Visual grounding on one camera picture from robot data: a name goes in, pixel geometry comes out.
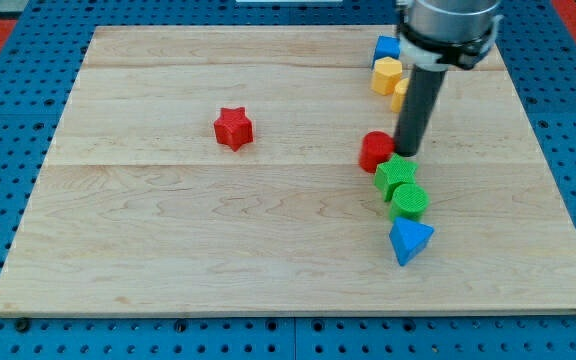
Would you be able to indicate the red star block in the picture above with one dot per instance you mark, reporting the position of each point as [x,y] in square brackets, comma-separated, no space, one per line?
[233,128]

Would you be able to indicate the wooden board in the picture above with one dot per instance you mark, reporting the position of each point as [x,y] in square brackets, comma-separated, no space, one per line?
[138,211]

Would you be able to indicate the red cylinder block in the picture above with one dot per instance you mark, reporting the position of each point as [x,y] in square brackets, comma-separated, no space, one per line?
[377,147]

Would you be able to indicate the green star block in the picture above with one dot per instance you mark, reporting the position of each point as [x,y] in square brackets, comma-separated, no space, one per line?
[393,173]

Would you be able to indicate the green cylinder block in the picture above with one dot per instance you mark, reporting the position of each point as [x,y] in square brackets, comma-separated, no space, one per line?
[409,201]

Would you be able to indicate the blue triangle block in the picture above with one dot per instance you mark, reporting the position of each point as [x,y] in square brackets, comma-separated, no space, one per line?
[409,238]

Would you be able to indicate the yellow cylinder block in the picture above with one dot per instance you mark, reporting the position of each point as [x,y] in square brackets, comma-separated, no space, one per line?
[399,95]

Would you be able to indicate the yellow hexagon block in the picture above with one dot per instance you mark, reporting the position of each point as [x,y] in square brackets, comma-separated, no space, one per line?
[387,72]

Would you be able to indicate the blue cube block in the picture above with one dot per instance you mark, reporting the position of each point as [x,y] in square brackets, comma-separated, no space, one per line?
[386,46]

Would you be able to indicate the black cylindrical pointer rod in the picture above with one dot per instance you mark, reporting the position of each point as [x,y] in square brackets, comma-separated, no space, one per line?
[421,96]

